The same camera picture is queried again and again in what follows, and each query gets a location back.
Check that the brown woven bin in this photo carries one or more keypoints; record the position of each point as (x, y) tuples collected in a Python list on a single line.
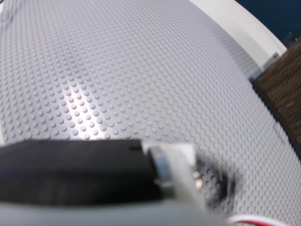
[(287, 89)]

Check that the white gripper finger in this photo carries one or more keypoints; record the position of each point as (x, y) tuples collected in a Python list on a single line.
[(181, 164)]

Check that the grey studded baseplate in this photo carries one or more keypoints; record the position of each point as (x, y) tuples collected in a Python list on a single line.
[(117, 70)]

